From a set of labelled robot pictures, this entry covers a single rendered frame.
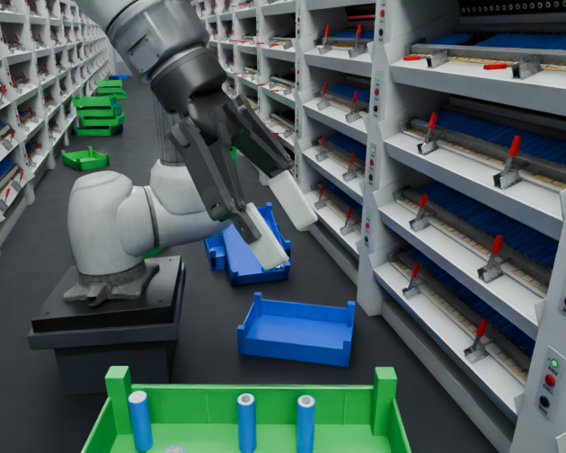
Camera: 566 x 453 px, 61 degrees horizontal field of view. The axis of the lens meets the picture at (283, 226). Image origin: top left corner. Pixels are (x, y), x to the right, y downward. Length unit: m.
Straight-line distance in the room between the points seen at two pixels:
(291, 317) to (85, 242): 0.65
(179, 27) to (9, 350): 1.20
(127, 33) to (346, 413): 0.45
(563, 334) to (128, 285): 0.88
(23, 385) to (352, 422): 0.99
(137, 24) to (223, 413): 0.41
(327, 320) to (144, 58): 1.10
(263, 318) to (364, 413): 0.94
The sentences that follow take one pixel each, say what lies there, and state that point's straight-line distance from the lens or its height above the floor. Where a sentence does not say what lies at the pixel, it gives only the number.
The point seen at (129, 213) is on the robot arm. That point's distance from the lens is 1.14.
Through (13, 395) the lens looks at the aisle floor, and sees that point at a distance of 1.38.
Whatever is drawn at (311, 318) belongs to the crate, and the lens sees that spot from 1.48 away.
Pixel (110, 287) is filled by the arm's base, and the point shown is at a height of 0.27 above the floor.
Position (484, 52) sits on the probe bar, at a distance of 1.06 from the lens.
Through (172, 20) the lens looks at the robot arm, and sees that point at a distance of 0.51.
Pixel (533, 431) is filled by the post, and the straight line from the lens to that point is 1.01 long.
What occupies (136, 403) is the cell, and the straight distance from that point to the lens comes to 0.53.
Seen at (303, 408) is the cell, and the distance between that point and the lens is 0.51.
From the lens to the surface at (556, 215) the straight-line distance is 0.86.
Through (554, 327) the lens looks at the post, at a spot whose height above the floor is 0.37.
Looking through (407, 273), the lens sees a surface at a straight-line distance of 1.37.
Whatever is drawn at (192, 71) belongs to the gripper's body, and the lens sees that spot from 0.50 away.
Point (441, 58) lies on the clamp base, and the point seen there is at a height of 0.75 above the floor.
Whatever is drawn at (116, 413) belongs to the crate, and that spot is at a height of 0.43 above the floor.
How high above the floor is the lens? 0.81
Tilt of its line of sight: 22 degrees down
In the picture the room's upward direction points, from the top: straight up
